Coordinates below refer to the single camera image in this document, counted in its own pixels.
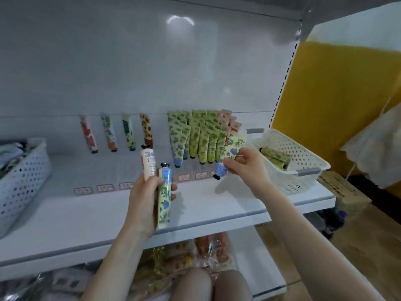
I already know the person's right hand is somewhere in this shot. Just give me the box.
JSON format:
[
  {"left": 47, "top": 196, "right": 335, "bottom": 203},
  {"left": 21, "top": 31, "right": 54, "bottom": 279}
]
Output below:
[{"left": 223, "top": 147, "right": 274, "bottom": 199}]

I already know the person's left hand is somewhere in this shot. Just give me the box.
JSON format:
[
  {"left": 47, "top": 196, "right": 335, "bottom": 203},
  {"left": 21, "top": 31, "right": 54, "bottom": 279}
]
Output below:
[{"left": 124, "top": 174, "right": 179, "bottom": 237}]

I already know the blue floral hand cream tube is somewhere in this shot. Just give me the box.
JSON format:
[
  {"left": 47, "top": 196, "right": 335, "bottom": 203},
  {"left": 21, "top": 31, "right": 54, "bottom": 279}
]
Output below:
[
  {"left": 213, "top": 131, "right": 247, "bottom": 181},
  {"left": 157, "top": 162, "right": 174, "bottom": 231}
]

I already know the pile of green hand cream tubes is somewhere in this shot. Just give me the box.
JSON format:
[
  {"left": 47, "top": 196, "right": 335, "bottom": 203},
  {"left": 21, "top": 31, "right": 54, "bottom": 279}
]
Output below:
[{"left": 260, "top": 146, "right": 293, "bottom": 171}]

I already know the red white hand cream tube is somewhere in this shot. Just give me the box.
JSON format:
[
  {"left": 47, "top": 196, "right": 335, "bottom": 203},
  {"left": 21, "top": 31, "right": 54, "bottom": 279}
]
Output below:
[{"left": 141, "top": 144, "right": 157, "bottom": 181}]

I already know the white perforated plastic basket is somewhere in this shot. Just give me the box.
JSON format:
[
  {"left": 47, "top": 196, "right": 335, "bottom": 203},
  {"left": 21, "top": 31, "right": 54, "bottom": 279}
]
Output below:
[
  {"left": 246, "top": 127, "right": 331, "bottom": 196},
  {"left": 0, "top": 138, "right": 52, "bottom": 239}
]

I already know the white metal shelf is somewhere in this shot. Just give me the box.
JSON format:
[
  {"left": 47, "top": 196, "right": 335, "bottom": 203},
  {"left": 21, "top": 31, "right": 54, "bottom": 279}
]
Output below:
[{"left": 0, "top": 0, "right": 401, "bottom": 301}]

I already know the row of hand cream tubes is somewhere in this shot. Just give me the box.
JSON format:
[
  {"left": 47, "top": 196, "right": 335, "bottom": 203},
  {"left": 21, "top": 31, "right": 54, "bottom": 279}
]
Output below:
[{"left": 79, "top": 110, "right": 247, "bottom": 168}]

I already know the pile of pale hand cream tubes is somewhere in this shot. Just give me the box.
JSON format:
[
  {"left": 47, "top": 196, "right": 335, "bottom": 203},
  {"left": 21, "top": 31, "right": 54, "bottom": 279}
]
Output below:
[{"left": 0, "top": 142, "right": 29, "bottom": 179}]

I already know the person's left forearm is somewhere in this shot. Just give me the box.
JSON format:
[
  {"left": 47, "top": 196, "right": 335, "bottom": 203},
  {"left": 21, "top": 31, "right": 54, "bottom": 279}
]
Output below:
[{"left": 81, "top": 224, "right": 156, "bottom": 301}]

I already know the person's right forearm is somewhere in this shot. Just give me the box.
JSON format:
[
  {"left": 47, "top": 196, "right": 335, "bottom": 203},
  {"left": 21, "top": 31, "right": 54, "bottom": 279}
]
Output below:
[{"left": 258, "top": 185, "right": 386, "bottom": 301}]

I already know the person's left leg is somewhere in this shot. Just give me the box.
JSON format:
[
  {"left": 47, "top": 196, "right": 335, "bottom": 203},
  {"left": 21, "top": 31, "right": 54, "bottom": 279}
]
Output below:
[{"left": 172, "top": 268, "right": 214, "bottom": 301}]

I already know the person's leg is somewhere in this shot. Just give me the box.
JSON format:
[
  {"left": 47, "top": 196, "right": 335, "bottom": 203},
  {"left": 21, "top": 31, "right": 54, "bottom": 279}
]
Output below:
[
  {"left": 172, "top": 268, "right": 214, "bottom": 301},
  {"left": 213, "top": 269, "right": 254, "bottom": 301}
]

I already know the person's right leg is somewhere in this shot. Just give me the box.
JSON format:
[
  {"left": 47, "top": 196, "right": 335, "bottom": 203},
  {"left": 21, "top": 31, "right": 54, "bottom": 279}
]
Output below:
[{"left": 213, "top": 269, "right": 254, "bottom": 301}]

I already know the clear divider tray with labels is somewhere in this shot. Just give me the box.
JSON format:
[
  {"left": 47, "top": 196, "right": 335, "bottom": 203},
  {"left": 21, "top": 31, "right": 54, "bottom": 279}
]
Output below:
[{"left": 74, "top": 171, "right": 211, "bottom": 196}]

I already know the pile of snack packets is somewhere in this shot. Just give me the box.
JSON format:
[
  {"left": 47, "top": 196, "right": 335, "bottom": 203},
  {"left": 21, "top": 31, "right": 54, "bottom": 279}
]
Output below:
[{"left": 0, "top": 234, "right": 234, "bottom": 301}]

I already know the small brown cardboard box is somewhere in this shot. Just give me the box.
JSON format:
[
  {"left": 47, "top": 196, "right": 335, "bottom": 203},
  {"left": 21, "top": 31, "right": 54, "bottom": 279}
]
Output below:
[{"left": 317, "top": 170, "right": 372, "bottom": 214}]

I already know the cluster of green bottles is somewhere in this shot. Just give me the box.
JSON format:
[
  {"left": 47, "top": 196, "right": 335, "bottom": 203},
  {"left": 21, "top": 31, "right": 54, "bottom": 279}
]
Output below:
[{"left": 325, "top": 210, "right": 348, "bottom": 239}]

